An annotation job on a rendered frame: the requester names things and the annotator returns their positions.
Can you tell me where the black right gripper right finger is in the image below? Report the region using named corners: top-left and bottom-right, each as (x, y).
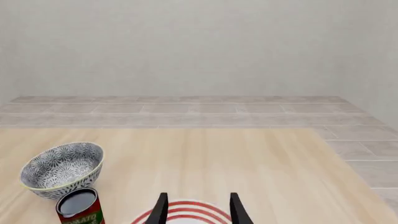
top-left (229, 192), bottom-right (255, 224)

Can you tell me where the patterned black and white bowl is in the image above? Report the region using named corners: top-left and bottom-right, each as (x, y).
top-left (20, 141), bottom-right (105, 201)

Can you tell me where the white plate with red rings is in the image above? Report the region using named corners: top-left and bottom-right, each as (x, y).
top-left (129, 198), bottom-right (233, 224)

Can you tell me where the red tomato sauce tin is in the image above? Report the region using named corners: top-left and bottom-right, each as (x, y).
top-left (56, 187), bottom-right (106, 224)

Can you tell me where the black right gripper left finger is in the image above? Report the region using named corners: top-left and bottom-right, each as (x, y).
top-left (144, 192), bottom-right (169, 224)

